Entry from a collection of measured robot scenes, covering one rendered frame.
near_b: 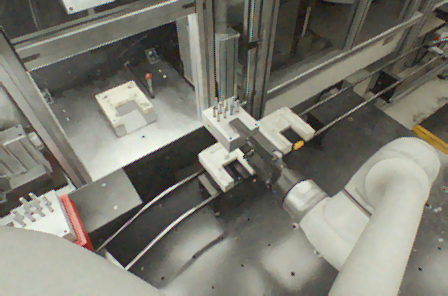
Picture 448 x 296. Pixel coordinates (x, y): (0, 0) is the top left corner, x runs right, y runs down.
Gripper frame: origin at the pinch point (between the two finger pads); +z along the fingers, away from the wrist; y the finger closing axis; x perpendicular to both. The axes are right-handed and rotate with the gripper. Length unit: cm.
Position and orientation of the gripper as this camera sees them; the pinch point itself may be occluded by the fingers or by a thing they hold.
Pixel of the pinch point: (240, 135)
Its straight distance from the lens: 79.0
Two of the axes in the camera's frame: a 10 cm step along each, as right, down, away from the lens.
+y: 0.1, -6.4, -7.7
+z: -5.8, -6.3, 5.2
